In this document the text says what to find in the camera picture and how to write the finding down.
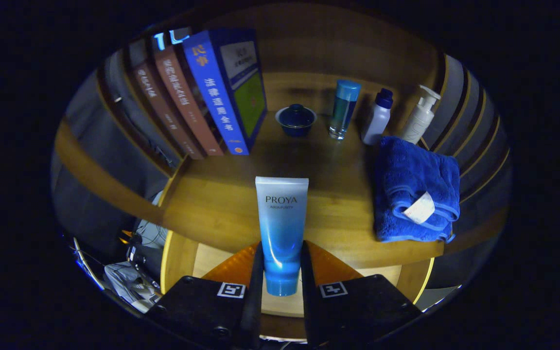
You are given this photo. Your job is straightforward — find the dark blue lidded teacup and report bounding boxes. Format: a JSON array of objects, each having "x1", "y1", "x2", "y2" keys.
[{"x1": 275, "y1": 104, "x2": 317, "y2": 138}]

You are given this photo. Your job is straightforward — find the wooden drawer with black knob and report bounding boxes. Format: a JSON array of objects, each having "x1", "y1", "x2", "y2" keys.
[{"x1": 160, "y1": 231, "x2": 435, "y2": 341}]

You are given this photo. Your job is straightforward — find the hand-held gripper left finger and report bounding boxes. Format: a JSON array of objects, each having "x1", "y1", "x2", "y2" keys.
[{"x1": 146, "y1": 242, "x2": 265, "y2": 350}]

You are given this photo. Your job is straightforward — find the blue book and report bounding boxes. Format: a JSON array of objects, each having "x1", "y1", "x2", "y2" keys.
[{"x1": 182, "y1": 28, "x2": 267, "y2": 156}]

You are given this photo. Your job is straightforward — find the black electronic device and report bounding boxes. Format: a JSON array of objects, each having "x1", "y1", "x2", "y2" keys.
[{"x1": 127, "y1": 243, "x2": 164, "y2": 279}]

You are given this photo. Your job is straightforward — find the blue folded towel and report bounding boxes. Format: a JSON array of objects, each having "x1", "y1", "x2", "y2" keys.
[{"x1": 374, "y1": 136, "x2": 461, "y2": 244}]

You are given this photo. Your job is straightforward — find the dark brown book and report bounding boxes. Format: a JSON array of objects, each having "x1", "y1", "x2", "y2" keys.
[{"x1": 129, "y1": 41, "x2": 205, "y2": 161}]

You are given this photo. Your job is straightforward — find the white bottle dark blue cap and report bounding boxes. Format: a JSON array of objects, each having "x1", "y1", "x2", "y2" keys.
[{"x1": 362, "y1": 88, "x2": 394, "y2": 146}]

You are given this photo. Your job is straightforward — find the clear blue bottle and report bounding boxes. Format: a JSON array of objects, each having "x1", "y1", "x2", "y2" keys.
[{"x1": 329, "y1": 79, "x2": 362, "y2": 140}]

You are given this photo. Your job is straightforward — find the wooden cabinet with hutch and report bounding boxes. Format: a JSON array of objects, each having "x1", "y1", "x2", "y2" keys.
[{"x1": 54, "y1": 2, "x2": 511, "y2": 273}]

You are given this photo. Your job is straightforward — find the blue and white tube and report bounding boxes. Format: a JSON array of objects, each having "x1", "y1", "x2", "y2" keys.
[{"x1": 255, "y1": 176, "x2": 310, "y2": 297}]

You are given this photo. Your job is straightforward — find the white pump bottle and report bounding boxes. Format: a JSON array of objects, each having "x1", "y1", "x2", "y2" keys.
[{"x1": 400, "y1": 85, "x2": 441, "y2": 145}]

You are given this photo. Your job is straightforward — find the white cables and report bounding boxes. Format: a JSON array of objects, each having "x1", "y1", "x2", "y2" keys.
[{"x1": 137, "y1": 219, "x2": 170, "y2": 249}]

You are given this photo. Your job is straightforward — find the reddish brown book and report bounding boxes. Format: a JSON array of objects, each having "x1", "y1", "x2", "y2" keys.
[{"x1": 151, "y1": 33, "x2": 225, "y2": 157}]

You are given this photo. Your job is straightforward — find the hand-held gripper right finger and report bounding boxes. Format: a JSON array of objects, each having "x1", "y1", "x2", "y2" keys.
[{"x1": 300, "y1": 240, "x2": 422, "y2": 348}]

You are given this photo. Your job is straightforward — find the wooden countertop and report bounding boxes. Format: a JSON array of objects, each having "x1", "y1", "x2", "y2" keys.
[{"x1": 161, "y1": 72, "x2": 448, "y2": 269}]

